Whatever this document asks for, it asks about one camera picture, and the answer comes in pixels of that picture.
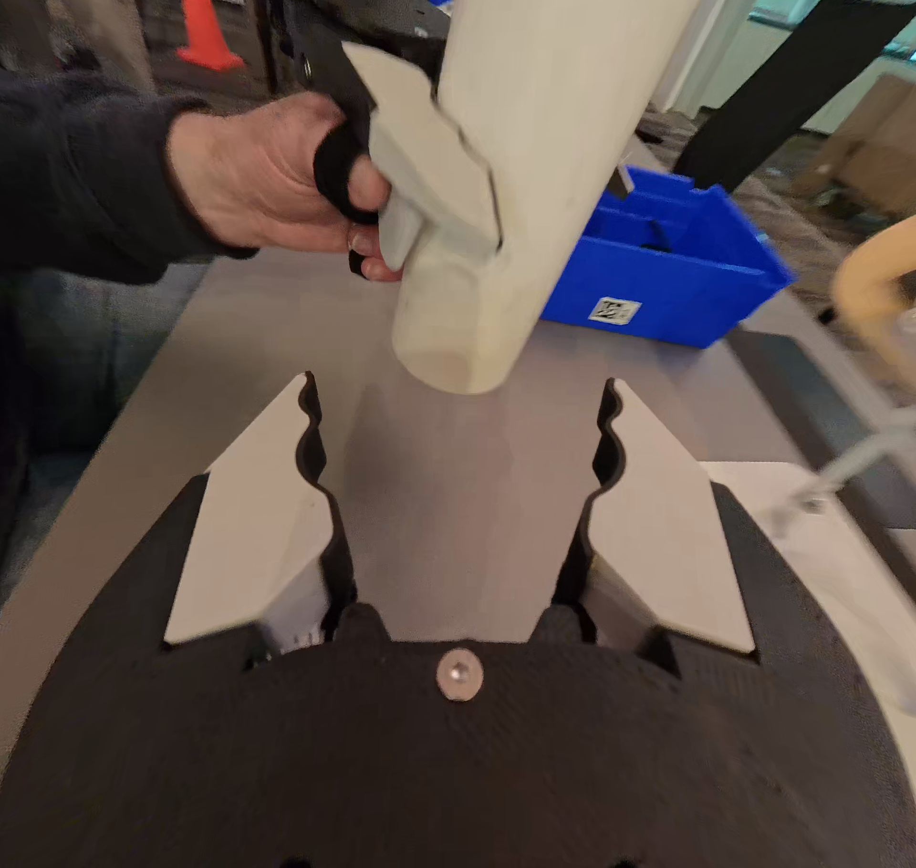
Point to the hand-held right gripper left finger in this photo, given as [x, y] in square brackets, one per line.
[251, 553]

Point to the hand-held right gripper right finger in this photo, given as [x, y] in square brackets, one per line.
[666, 553]

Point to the person's left hand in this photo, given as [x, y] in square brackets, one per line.
[251, 167]

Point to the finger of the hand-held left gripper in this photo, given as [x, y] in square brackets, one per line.
[430, 153]

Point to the person's dark clothing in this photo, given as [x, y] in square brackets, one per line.
[72, 367]

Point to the brown cardboard box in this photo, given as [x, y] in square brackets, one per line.
[873, 146]

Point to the black pillar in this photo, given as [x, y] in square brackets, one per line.
[802, 81]

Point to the white bottle with black cap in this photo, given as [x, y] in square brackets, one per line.
[573, 96]

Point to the orange traffic cone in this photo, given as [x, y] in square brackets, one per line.
[203, 17]

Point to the blue plastic bin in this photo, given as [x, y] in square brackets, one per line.
[687, 274]

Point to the person's left forearm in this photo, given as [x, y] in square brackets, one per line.
[86, 167]

